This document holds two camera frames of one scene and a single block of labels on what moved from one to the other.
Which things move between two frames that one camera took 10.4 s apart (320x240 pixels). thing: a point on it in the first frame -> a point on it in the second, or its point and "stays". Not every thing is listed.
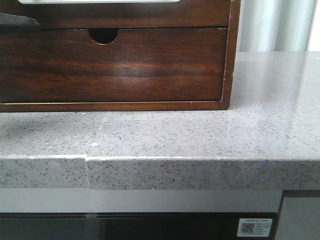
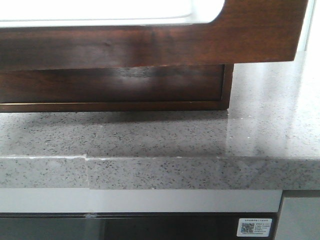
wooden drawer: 184,14 -> 244,31
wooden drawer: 139,64 stays
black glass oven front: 128,226 stays
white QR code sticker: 256,227 stays
